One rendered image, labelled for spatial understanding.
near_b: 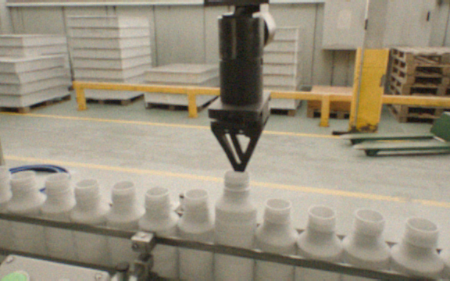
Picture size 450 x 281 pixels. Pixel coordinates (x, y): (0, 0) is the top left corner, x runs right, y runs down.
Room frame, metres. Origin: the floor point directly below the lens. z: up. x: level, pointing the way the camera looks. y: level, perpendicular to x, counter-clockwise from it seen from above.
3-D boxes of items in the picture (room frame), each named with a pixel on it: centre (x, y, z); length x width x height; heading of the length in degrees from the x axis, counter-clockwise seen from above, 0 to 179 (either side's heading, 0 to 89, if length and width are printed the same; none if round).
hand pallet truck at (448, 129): (4.10, -2.09, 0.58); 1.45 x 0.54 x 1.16; 95
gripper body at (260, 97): (0.48, -0.02, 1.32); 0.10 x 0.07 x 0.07; 165
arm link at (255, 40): (0.48, -0.02, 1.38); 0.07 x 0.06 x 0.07; 164
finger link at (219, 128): (0.48, -0.02, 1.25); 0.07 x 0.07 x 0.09; 75
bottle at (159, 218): (0.48, 0.10, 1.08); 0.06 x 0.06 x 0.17
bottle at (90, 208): (0.51, 0.21, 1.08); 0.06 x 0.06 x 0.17
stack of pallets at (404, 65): (5.71, -3.14, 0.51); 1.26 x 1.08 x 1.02; 165
